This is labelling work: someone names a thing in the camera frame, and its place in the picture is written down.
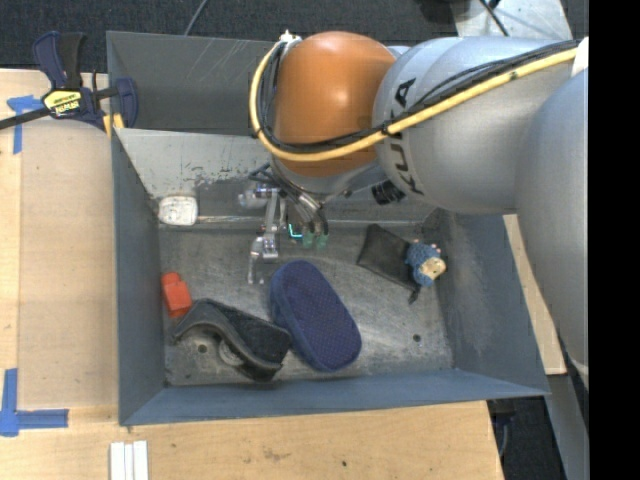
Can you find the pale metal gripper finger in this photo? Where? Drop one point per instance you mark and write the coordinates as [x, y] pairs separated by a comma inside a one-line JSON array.
[[254, 255], [270, 249]]

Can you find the blue quilted oval pouch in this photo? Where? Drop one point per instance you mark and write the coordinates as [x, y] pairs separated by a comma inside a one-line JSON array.
[[315, 318]]

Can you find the black and grey slipper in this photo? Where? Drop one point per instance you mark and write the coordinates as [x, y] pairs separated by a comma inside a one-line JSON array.
[[250, 340]]

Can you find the red-orange block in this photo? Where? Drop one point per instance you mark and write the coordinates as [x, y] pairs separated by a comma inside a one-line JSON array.
[[176, 295]]

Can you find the white rounded box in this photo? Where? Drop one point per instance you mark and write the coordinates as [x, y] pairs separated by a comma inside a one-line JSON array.
[[177, 210]]

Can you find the black flat pouch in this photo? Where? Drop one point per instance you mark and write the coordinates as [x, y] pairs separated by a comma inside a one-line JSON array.
[[382, 258]]

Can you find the grey metal bin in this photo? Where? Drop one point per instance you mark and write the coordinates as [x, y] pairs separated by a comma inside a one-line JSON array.
[[400, 318]]

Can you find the blue toy animal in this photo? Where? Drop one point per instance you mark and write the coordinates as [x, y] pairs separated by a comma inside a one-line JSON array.
[[425, 265]]

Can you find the black cylinder on white bracket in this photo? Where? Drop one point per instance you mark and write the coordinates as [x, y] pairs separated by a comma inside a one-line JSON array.
[[387, 193]]

